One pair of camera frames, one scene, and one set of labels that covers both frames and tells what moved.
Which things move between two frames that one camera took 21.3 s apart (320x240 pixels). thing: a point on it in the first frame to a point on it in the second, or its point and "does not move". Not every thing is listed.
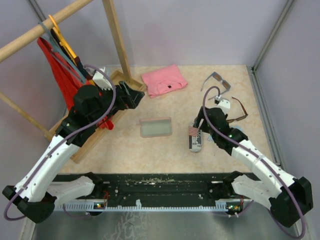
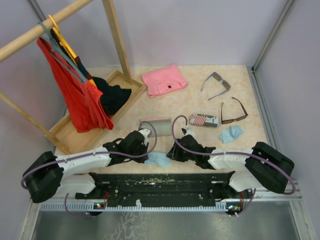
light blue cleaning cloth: x=210 y=137 to x=158 y=159
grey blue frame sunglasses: x=217 y=77 does not move
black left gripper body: x=120 y=103 to x=141 y=150
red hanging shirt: x=70 y=83 does not move
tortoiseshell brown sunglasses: x=231 y=120 does not move
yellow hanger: x=63 y=41 does not move
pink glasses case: x=157 y=126 does not move
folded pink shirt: x=160 y=81 does not move
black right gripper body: x=205 y=128 to x=180 y=154
